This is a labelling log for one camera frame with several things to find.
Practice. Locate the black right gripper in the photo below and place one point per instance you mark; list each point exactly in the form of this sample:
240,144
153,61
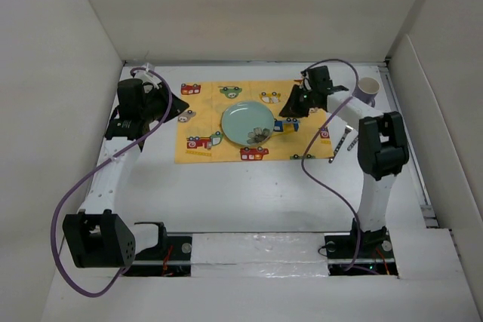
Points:
292,108

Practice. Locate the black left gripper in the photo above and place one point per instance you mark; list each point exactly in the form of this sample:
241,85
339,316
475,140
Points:
177,106

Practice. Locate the yellow car print cloth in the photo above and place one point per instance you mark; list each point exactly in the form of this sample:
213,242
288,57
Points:
200,137

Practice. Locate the green floral plate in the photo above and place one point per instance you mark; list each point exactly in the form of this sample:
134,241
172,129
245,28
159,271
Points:
247,123

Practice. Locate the metal fork black handle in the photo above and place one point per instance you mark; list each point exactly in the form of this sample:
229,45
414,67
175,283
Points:
346,132

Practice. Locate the metal spoon black handle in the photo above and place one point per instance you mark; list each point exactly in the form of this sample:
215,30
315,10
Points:
352,144

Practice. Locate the purple mug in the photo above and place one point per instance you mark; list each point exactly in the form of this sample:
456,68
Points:
366,90

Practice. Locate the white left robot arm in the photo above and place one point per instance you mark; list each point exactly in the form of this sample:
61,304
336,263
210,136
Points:
96,235

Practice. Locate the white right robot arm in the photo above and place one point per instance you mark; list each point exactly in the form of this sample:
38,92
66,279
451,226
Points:
382,141

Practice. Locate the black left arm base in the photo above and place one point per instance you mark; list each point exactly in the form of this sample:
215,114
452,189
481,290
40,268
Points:
170,260

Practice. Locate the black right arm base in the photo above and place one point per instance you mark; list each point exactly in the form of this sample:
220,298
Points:
375,255

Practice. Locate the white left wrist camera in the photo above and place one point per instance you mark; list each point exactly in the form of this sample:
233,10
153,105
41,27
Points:
144,74

